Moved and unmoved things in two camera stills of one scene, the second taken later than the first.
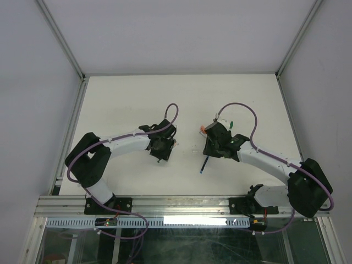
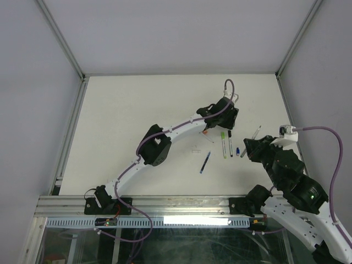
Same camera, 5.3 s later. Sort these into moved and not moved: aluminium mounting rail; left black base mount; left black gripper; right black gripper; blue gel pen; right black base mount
Moved: right black gripper; left black gripper
Not moved: blue gel pen; right black base mount; left black base mount; aluminium mounting rail
